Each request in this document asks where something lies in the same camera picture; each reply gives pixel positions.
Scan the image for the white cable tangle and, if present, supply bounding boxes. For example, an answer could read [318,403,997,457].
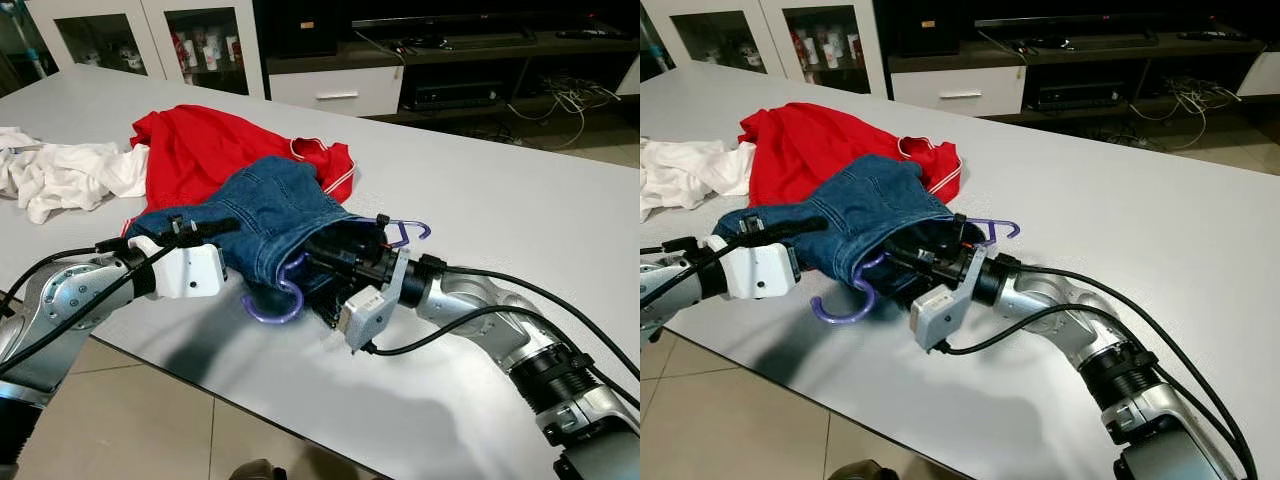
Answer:
[505,75,623,149]
[1130,75,1246,151]

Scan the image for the red shirt with white trim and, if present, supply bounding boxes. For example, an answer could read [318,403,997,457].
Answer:
[738,102,963,206]
[120,105,356,236]

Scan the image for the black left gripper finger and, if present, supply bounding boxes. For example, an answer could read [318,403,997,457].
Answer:
[772,216,829,243]
[190,216,243,243]

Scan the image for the white glass door cabinet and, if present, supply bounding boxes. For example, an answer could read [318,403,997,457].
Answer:
[25,0,266,99]
[645,0,889,99]

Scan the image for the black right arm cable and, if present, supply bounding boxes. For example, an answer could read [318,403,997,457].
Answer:
[935,262,1261,480]
[360,262,640,386]

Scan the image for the white popsicle print T-shirt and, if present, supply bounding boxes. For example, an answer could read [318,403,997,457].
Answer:
[0,127,151,224]
[640,138,756,221]

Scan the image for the black AV receiver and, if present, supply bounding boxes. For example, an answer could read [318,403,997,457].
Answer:
[410,82,503,111]
[1030,80,1126,111]

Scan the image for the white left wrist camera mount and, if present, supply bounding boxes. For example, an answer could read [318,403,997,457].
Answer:
[715,235,801,301]
[128,235,226,301]

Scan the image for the black speaker box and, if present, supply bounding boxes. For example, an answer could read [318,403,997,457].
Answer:
[890,0,964,56]
[255,0,341,58]

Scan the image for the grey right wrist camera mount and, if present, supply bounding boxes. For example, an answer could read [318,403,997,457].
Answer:
[908,248,986,353]
[335,248,411,353]

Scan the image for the purple plastic hanger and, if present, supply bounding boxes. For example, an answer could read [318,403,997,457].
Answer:
[810,217,1021,326]
[240,217,433,324]

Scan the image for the blue denim jeans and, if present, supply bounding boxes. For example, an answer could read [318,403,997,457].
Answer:
[712,155,976,311]
[125,155,386,326]

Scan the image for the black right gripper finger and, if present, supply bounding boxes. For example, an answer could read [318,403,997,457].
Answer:
[893,225,941,253]
[882,252,926,286]
[305,256,351,291]
[318,228,366,257]

